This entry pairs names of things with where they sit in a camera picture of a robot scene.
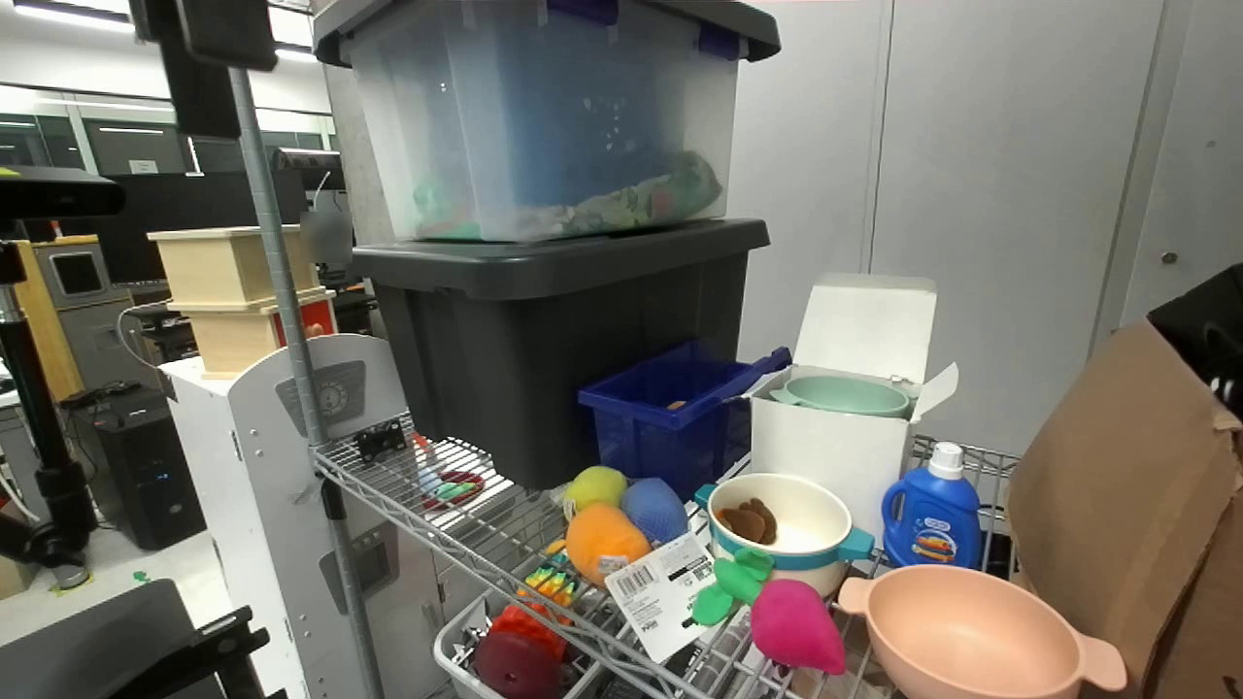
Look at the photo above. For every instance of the beige plastic bin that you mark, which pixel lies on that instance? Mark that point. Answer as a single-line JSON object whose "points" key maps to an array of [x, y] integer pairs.
{"points": [[236, 265], [237, 341]]}

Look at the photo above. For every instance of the black tripod stand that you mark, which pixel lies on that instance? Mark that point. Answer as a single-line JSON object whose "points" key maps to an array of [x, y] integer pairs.
{"points": [[44, 441]]}

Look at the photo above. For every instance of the green silicone lid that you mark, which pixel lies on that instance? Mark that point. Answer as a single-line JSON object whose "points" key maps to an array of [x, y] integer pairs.
{"points": [[843, 396]]}

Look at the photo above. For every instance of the white toy cabinet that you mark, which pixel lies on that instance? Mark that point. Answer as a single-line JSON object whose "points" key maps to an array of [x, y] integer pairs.
{"points": [[264, 519]]}

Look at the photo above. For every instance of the rainbow coloured toy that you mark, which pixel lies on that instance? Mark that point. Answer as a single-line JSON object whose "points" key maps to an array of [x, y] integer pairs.
{"points": [[552, 583]]}

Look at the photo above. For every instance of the black floor cabinet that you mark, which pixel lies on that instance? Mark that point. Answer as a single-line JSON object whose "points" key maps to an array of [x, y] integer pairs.
{"points": [[140, 460]]}

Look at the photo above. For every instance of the dark grey storage tote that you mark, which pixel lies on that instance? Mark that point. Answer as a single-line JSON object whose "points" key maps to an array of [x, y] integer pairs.
{"points": [[517, 352]]}

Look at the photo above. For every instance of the clear storage tote grey lid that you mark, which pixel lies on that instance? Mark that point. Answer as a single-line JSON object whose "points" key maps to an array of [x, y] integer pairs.
{"points": [[545, 120]]}

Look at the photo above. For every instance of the black perforated table board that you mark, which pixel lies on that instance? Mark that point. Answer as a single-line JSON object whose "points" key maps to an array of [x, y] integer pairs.
{"points": [[89, 648]]}

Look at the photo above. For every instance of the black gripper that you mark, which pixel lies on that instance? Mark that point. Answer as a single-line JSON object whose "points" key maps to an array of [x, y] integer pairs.
{"points": [[200, 46]]}

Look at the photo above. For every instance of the orange ball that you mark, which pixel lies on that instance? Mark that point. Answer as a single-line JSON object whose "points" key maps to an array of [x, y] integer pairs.
{"points": [[604, 543]]}

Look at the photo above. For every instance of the wooden framed machine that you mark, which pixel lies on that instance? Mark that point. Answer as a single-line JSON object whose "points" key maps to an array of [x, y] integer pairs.
{"points": [[79, 311]]}

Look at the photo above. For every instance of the white bowl with teal base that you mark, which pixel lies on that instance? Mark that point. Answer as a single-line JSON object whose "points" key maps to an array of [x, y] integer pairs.
{"points": [[812, 519]]}

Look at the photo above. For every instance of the blue plastic storage box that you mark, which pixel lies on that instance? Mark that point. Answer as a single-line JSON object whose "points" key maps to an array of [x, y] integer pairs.
{"points": [[648, 431]]}

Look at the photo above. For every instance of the small brown toy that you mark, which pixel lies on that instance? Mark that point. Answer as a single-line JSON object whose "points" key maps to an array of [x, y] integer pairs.
{"points": [[752, 522]]}

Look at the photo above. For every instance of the red toy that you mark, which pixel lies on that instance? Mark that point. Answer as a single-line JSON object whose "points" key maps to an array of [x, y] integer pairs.
{"points": [[523, 654]]}

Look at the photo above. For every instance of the pink plush toy green leaves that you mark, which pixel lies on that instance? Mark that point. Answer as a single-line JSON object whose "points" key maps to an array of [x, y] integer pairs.
{"points": [[794, 627]]}

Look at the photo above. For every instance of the yellow ball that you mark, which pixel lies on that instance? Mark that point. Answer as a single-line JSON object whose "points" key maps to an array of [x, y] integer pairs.
{"points": [[596, 487]]}

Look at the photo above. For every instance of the blue ball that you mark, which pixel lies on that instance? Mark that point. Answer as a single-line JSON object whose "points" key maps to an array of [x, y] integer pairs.
{"points": [[659, 506]]}

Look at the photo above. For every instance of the white open carton box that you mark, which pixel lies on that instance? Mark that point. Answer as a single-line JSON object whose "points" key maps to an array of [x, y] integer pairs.
{"points": [[830, 451]]}

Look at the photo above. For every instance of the blue bottle white cap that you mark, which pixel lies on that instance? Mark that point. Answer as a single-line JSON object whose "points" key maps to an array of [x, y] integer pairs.
{"points": [[932, 519]]}

